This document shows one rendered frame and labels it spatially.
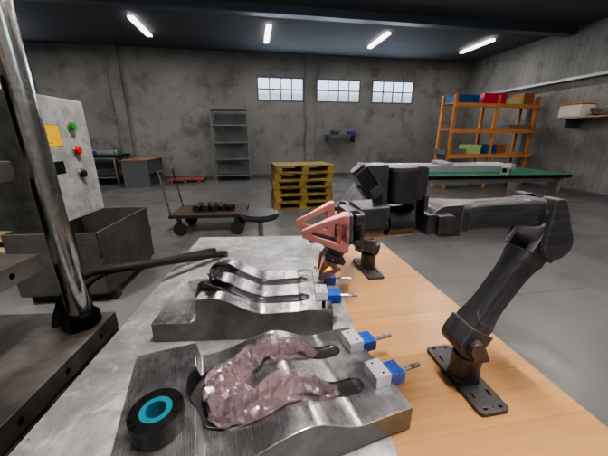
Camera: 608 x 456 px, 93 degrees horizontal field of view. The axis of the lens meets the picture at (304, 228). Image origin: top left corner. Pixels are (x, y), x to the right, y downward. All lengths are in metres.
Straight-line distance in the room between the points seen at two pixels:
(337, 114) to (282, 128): 1.97
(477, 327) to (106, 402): 0.81
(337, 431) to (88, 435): 0.48
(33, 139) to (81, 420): 0.66
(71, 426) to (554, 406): 1.00
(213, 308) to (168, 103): 9.86
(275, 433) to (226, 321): 0.37
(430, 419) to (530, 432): 0.19
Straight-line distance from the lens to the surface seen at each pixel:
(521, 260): 0.73
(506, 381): 0.90
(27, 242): 3.06
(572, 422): 0.88
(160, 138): 10.57
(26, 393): 0.99
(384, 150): 11.24
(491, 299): 0.73
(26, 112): 1.00
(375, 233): 0.52
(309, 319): 0.84
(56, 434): 0.83
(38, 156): 1.00
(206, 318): 0.86
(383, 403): 0.67
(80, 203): 1.31
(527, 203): 0.69
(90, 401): 0.86
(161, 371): 0.68
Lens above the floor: 1.35
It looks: 18 degrees down
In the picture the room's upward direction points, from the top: straight up
